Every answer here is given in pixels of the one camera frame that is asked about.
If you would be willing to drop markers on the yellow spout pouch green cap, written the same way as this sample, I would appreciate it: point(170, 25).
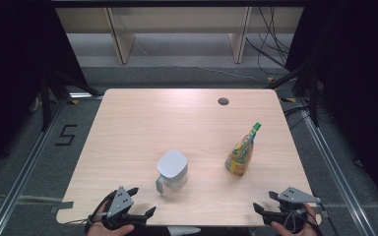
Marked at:
point(241, 157)

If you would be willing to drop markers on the clear jar with white lid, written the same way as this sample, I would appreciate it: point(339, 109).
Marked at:
point(172, 165)

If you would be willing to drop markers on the white object under table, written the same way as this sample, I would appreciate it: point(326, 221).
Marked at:
point(182, 231)

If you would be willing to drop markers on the beige wooden shelf unit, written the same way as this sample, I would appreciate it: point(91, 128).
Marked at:
point(121, 39)

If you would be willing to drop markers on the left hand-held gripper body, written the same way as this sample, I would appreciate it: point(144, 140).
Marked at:
point(119, 201)

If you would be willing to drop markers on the dark curtain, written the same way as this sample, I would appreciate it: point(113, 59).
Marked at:
point(10, 65)
point(357, 82)

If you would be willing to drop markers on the black metal stand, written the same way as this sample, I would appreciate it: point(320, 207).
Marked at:
point(46, 105)
point(314, 98)

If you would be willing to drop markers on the short aluminium floor rail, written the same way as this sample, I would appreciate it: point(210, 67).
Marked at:
point(82, 95)

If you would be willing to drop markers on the person's right hand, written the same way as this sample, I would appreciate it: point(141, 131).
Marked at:
point(292, 234)

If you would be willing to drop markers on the long aluminium floor rail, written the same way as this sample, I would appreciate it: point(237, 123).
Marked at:
point(334, 170)
point(19, 183)

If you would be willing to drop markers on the person's left hand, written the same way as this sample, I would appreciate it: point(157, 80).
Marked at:
point(111, 232)

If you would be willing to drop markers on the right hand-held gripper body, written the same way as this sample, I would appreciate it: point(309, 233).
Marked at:
point(295, 196)

